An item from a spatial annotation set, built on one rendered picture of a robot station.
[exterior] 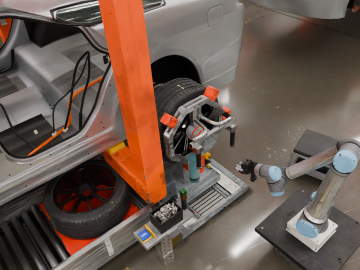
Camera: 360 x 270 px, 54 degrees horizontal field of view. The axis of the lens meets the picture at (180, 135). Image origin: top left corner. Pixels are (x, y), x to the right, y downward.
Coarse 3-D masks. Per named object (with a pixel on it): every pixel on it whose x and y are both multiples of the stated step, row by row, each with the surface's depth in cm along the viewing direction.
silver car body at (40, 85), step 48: (0, 0) 198; (48, 0) 210; (96, 0) 224; (144, 0) 242; (192, 0) 264; (0, 48) 364; (48, 48) 355; (96, 48) 234; (192, 48) 285; (240, 48) 328; (0, 96) 336; (48, 96) 325; (96, 96) 253; (0, 144) 223; (48, 144) 280; (96, 144) 268; (0, 192) 235
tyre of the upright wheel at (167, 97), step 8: (176, 80) 269; (184, 80) 271; (192, 80) 277; (160, 88) 264; (168, 88) 262; (176, 88) 260; (184, 88) 260; (192, 88) 260; (200, 88) 263; (160, 96) 260; (168, 96) 256; (176, 96) 255; (184, 96) 255; (192, 96) 260; (160, 104) 257; (168, 104) 252; (176, 104) 253; (160, 112) 255; (168, 112) 252; (160, 128) 254; (160, 136) 258; (168, 160) 279
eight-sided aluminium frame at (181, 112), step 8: (200, 96) 260; (184, 104) 254; (192, 104) 254; (200, 104) 257; (216, 104) 270; (176, 112) 253; (184, 112) 250; (216, 120) 288; (168, 128) 254; (176, 128) 253; (168, 136) 252; (216, 136) 291; (168, 144) 257; (168, 152) 268; (192, 152) 289; (176, 160) 271; (184, 160) 278
